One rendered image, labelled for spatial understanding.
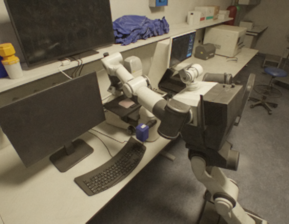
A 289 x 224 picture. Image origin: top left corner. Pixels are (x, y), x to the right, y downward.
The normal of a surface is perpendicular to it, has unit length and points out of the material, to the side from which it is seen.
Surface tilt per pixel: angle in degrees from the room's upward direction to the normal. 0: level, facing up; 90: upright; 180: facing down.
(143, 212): 0
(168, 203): 0
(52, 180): 0
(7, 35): 90
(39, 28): 86
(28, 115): 86
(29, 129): 86
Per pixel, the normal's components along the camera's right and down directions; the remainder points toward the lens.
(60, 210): 0.00, -0.82
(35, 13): 0.77, 0.31
